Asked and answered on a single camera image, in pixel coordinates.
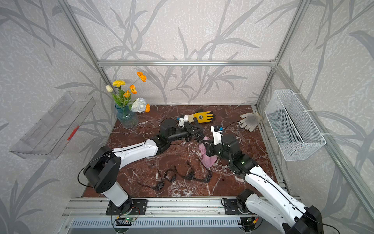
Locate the aluminium front rail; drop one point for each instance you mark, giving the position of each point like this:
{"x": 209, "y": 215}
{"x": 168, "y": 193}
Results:
{"x": 156, "y": 207}

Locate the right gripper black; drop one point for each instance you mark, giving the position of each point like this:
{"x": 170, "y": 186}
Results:
{"x": 210, "y": 147}

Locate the yellow black work glove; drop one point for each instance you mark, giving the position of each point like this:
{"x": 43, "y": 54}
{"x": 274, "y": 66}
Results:
{"x": 202, "y": 117}

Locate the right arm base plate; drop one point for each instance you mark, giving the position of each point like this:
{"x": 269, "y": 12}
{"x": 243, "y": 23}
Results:
{"x": 234, "y": 207}

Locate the white wire mesh basket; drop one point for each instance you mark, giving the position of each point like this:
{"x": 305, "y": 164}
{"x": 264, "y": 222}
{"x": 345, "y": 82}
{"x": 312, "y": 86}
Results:
{"x": 296, "y": 133}

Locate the white knit glove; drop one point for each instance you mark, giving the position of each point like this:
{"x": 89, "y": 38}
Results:
{"x": 250, "y": 121}

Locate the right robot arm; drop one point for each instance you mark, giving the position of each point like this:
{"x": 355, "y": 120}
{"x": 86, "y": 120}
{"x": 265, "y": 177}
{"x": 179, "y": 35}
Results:
{"x": 280, "y": 209}

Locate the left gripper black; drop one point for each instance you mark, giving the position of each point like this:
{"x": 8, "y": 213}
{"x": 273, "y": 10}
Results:
{"x": 188, "y": 129}

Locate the pink fluffy cloth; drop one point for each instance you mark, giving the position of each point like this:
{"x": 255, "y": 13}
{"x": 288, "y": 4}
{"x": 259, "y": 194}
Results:
{"x": 207, "y": 159}

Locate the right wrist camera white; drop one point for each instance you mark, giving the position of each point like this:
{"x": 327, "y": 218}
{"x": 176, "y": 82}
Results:
{"x": 217, "y": 131}

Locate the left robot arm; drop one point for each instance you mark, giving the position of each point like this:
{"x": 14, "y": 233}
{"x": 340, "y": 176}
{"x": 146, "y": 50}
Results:
{"x": 102, "y": 171}

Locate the left circuit board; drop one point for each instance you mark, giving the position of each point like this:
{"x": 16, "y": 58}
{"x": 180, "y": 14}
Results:
{"x": 125, "y": 221}

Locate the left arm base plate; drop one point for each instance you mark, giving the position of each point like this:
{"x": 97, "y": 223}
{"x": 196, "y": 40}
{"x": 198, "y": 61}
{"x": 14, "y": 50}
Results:
{"x": 130, "y": 207}

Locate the circuit board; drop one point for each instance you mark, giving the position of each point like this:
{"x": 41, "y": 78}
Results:
{"x": 125, "y": 221}
{"x": 248, "y": 224}

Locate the right circuit board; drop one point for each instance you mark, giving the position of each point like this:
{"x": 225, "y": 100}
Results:
{"x": 248, "y": 224}

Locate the artificial flower bouquet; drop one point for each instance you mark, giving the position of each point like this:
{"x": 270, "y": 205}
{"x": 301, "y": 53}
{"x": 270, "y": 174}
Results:
{"x": 122, "y": 95}

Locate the clear plastic wall tray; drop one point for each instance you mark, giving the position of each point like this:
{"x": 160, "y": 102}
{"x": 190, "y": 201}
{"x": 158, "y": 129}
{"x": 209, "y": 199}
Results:
{"x": 47, "y": 139}

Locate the blue glass vase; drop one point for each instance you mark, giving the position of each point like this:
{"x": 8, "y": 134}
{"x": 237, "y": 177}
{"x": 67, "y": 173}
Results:
{"x": 128, "y": 118}

